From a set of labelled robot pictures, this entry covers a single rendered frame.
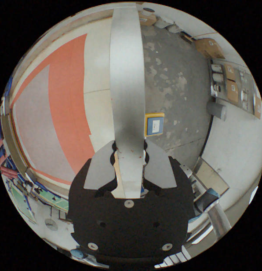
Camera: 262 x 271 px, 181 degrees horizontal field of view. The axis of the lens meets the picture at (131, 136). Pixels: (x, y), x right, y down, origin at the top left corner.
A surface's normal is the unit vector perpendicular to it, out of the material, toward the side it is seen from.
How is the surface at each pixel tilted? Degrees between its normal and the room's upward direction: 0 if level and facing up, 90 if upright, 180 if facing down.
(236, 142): 90
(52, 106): 16
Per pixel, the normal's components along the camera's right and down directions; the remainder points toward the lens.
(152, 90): 0.28, 0.45
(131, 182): 0.01, 0.47
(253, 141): -0.96, 0.16
